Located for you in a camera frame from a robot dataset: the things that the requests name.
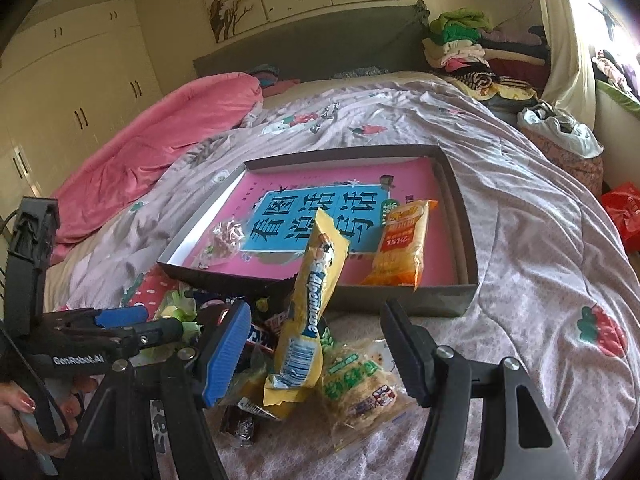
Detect pink floral bag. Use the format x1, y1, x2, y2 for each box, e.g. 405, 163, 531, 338
522, 127, 603, 196

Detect clear wrapped candy bag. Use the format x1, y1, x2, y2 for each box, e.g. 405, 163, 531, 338
197, 217, 246, 268

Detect grey headboard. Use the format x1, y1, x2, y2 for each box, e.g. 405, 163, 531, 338
192, 2, 432, 86

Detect cream curtain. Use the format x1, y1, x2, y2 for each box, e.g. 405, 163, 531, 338
530, 0, 601, 131

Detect orange snack packet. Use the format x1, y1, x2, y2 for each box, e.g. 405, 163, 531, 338
359, 199, 440, 292

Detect pile of folded clothes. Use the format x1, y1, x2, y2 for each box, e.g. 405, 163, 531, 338
422, 7, 551, 98

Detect blue and pink cloth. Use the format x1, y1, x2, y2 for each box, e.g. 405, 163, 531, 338
247, 62, 301, 96

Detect black cartoon snack packet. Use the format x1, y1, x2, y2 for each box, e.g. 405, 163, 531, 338
252, 280, 296, 321

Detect blue cookie packet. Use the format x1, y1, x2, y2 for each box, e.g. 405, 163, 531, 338
192, 290, 246, 321

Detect pink quilt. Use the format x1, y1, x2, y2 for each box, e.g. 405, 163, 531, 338
50, 72, 263, 258

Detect white plastic bag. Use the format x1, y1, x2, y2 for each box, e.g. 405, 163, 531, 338
516, 102, 606, 158

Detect clear rice cracker packet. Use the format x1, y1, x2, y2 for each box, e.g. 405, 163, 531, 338
315, 327, 416, 438

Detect pink picture book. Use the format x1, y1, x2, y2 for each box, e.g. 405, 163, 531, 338
182, 157, 463, 286

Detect person's left hand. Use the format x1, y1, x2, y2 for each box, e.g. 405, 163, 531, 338
0, 379, 96, 453

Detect red plastic bag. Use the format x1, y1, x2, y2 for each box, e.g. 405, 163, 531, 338
600, 182, 640, 256

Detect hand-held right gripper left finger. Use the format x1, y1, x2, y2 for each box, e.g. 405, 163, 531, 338
55, 300, 253, 480

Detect grey cardboard box tray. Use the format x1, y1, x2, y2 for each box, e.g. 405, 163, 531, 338
156, 144, 480, 318

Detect beige bed sheet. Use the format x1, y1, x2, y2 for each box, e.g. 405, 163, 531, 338
262, 71, 451, 108

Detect cream wardrobe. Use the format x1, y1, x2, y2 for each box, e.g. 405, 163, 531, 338
0, 0, 166, 221

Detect long yellow candy packet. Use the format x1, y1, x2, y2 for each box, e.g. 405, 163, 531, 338
263, 206, 351, 421

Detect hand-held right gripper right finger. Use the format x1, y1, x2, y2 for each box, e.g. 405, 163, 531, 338
379, 299, 581, 480

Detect brown chocolate bar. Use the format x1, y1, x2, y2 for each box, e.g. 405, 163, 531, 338
245, 317, 296, 356

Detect dark wrapped candy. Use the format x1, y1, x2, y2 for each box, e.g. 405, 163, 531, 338
220, 402, 261, 443

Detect green yellow snack packet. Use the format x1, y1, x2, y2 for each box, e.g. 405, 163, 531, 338
155, 290, 201, 346

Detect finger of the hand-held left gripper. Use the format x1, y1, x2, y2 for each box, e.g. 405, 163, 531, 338
100, 319, 201, 351
42, 306, 151, 331

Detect clothes on window ledge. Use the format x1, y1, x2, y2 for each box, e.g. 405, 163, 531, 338
592, 50, 640, 106

